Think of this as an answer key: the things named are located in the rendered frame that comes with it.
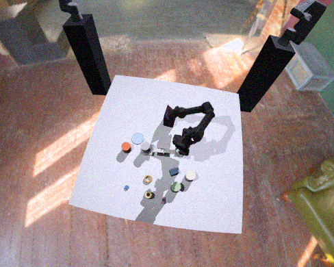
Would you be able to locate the orange cylinder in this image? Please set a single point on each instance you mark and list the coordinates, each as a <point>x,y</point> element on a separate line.
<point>126,147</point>

